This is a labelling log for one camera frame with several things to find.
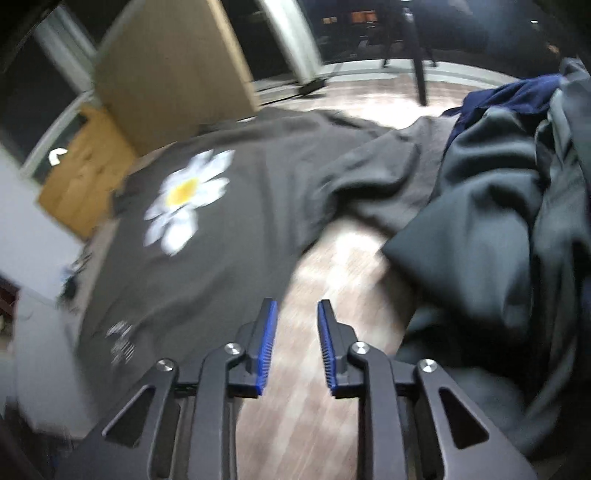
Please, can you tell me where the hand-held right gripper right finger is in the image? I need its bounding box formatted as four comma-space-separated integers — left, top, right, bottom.
317, 299, 539, 480

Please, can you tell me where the grey daisy print T-shirt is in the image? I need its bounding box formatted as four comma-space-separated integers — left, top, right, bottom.
74, 110, 462, 416

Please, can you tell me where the pink plaid blanket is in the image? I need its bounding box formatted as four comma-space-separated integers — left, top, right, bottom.
92, 69, 518, 480

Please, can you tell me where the pine wooden headboard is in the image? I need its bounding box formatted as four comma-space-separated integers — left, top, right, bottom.
37, 104, 139, 241

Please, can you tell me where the navy blue garment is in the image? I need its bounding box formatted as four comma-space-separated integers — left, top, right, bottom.
441, 74, 566, 153

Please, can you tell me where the grey-green hoodie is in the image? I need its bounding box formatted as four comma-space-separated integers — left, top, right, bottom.
381, 60, 591, 462

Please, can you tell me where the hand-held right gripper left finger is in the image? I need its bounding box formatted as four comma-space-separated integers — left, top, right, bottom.
55, 298, 279, 480

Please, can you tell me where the black tripod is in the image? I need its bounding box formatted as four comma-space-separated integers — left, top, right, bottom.
381, 0, 439, 107

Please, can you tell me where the light wooden board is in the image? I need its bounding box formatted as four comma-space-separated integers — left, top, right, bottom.
95, 0, 259, 158

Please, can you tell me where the black power adapter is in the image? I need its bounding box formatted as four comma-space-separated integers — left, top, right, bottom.
298, 78, 328, 97

